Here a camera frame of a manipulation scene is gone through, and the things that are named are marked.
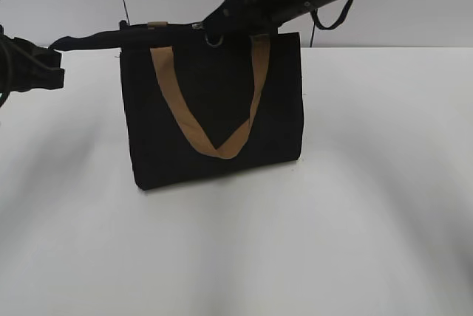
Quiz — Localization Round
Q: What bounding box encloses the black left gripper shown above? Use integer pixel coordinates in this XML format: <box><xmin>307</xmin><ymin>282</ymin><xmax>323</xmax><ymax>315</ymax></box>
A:
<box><xmin>7</xmin><ymin>38</ymin><xmax>65</xmax><ymax>92</ymax></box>

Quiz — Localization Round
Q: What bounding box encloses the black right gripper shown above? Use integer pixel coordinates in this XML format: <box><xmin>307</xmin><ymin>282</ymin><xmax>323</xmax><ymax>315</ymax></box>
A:
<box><xmin>201</xmin><ymin>0</ymin><xmax>277</xmax><ymax>35</ymax></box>

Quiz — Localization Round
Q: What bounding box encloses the silver zipper pull with ring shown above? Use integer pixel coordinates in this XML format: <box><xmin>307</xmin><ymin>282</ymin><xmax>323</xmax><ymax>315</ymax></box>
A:
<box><xmin>191</xmin><ymin>22</ymin><xmax>224</xmax><ymax>49</ymax></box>

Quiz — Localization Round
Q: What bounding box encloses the black bag with tan handles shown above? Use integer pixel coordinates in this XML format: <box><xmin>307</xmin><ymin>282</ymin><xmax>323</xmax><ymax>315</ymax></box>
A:
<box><xmin>52</xmin><ymin>22</ymin><xmax>304</xmax><ymax>190</ymax></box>

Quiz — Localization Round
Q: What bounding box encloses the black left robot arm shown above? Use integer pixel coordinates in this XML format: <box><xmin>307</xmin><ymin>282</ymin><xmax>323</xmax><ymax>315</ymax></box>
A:
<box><xmin>1</xmin><ymin>32</ymin><xmax>65</xmax><ymax>104</ymax></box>

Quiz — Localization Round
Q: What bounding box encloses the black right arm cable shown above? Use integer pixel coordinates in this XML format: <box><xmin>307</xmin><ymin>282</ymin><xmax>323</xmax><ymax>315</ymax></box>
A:
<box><xmin>309</xmin><ymin>0</ymin><xmax>355</xmax><ymax>30</ymax></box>

